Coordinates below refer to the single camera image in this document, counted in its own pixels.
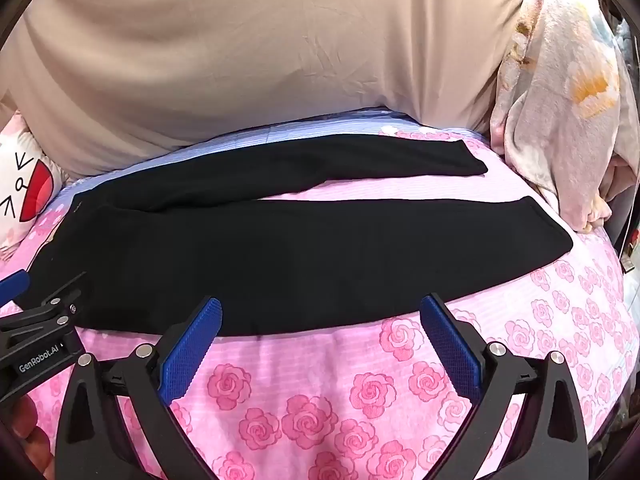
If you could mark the pink floral bed sheet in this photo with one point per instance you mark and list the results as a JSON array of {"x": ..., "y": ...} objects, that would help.
[{"x": 310, "y": 390}]

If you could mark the person's left hand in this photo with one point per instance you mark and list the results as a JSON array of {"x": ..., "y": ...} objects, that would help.
[{"x": 32, "y": 440}]

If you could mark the black pants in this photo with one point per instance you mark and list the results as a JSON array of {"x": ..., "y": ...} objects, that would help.
[{"x": 300, "y": 260}]

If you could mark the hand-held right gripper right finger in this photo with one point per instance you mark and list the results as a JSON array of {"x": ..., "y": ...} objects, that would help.
[{"x": 450, "y": 347}]

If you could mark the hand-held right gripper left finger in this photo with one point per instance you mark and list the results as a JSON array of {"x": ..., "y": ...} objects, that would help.
[{"x": 192, "y": 345}]

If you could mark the cartoon face pillow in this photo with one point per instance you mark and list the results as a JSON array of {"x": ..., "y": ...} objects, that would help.
[{"x": 20, "y": 185}]

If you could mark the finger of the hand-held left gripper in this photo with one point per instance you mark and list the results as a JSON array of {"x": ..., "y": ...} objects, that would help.
[
  {"x": 12, "y": 287},
  {"x": 55, "y": 307}
]

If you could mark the pale floral fleece blanket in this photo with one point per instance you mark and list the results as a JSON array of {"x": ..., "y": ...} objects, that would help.
[{"x": 550, "y": 110}]

